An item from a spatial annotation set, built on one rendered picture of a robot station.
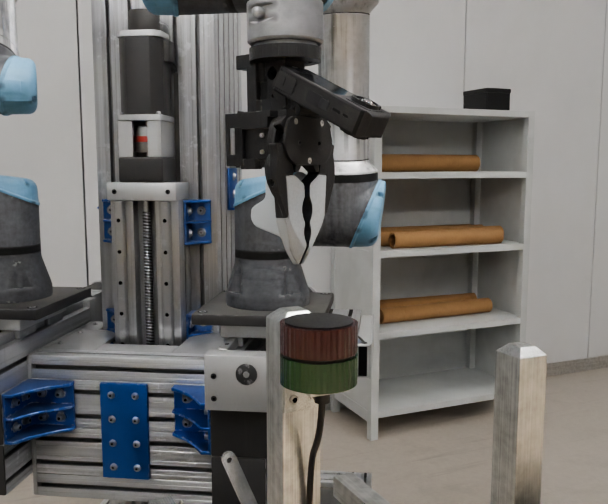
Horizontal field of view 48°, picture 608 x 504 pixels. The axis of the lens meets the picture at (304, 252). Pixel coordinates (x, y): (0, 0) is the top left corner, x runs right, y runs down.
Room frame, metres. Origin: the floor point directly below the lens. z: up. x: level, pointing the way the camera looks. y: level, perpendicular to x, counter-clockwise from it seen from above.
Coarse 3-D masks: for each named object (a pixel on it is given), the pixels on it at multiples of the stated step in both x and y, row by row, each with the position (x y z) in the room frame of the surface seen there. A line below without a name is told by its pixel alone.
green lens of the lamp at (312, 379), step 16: (288, 368) 0.49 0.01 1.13; (304, 368) 0.49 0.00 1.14; (320, 368) 0.48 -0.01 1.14; (336, 368) 0.49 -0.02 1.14; (352, 368) 0.50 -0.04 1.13; (288, 384) 0.49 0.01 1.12; (304, 384) 0.49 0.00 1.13; (320, 384) 0.48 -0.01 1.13; (336, 384) 0.49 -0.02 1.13; (352, 384) 0.50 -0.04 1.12
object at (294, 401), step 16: (288, 320) 0.51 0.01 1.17; (304, 320) 0.51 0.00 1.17; (320, 320) 0.51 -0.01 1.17; (336, 320) 0.51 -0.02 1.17; (352, 320) 0.51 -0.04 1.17; (288, 400) 0.53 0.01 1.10; (304, 400) 0.54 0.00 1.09; (320, 400) 0.50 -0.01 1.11; (320, 416) 0.51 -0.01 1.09; (320, 432) 0.51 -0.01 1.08
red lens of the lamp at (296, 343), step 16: (288, 336) 0.49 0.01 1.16; (304, 336) 0.49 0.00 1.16; (320, 336) 0.48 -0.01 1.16; (336, 336) 0.49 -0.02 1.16; (352, 336) 0.50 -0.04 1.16; (288, 352) 0.49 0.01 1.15; (304, 352) 0.49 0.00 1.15; (320, 352) 0.48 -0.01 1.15; (336, 352) 0.49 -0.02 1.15; (352, 352) 0.50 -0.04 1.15
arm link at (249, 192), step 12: (240, 180) 1.20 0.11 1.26; (252, 180) 1.17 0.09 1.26; (264, 180) 1.16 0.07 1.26; (240, 192) 1.18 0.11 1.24; (252, 192) 1.17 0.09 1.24; (264, 192) 1.16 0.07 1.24; (240, 204) 1.18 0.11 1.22; (252, 204) 1.16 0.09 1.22; (240, 216) 1.18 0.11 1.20; (240, 228) 1.18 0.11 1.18; (252, 228) 1.17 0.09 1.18; (240, 240) 1.18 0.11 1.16; (252, 240) 1.17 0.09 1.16; (264, 240) 1.16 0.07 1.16; (276, 240) 1.16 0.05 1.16
